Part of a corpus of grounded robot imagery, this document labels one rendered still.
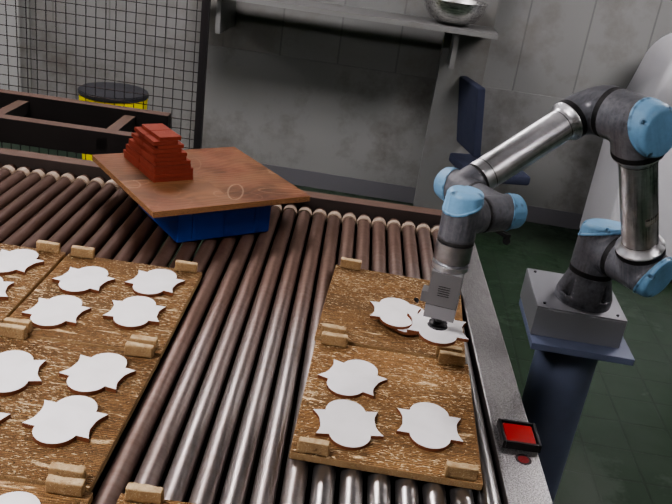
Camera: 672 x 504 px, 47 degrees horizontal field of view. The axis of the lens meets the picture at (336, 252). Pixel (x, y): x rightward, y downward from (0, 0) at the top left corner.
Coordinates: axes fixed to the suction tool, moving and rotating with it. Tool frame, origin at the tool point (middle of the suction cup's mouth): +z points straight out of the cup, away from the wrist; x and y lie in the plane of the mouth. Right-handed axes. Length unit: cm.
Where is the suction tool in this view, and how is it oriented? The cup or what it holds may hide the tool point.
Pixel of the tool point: (436, 330)
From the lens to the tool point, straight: 165.4
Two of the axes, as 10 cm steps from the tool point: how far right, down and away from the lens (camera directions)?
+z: -1.3, 9.1, 4.0
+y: -2.5, 3.6, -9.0
